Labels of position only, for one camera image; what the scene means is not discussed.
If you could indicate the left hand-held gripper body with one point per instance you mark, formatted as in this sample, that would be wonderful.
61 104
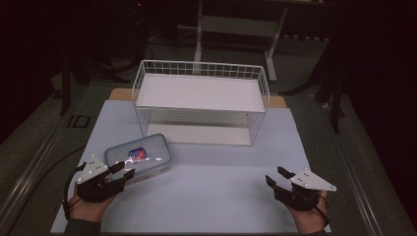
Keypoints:
95 183

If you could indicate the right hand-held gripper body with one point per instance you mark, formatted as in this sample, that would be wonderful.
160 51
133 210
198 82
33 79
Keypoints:
305 191

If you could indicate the clear plastic lidded container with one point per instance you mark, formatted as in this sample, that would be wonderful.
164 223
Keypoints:
139 156

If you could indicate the person's left hand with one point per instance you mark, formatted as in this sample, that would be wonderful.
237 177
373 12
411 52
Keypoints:
88 208

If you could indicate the person's right hand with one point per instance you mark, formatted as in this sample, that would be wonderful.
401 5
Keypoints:
309 218

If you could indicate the black tripod stand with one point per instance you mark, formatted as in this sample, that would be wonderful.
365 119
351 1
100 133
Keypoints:
327 82

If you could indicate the white metal stand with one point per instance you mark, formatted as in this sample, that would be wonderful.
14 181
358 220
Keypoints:
241 32

